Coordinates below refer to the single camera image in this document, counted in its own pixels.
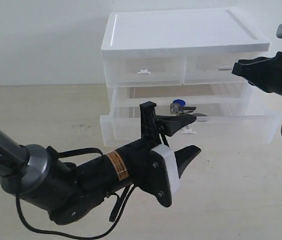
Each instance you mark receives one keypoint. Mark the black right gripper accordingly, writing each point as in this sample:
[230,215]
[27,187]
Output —
[262,72]

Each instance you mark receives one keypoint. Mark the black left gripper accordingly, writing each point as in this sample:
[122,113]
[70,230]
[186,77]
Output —
[148,166]

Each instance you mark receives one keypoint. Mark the keys with blue tag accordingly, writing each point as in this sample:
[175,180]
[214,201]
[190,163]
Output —
[179,107]

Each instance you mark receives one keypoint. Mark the clear wide drawer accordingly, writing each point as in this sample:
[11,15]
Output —
[231,123]

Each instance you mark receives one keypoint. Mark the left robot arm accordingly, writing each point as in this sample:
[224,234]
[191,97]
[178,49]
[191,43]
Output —
[68,185]

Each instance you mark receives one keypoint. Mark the clear upper right drawer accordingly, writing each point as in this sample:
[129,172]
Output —
[211,69]

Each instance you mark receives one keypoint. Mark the white plastic drawer cabinet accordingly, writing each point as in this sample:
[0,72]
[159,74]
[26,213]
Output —
[180,33]

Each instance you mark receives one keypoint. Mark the clear upper left drawer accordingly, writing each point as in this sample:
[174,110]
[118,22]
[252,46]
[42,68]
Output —
[144,72]

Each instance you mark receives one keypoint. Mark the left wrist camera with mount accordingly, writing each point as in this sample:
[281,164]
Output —
[164,177]

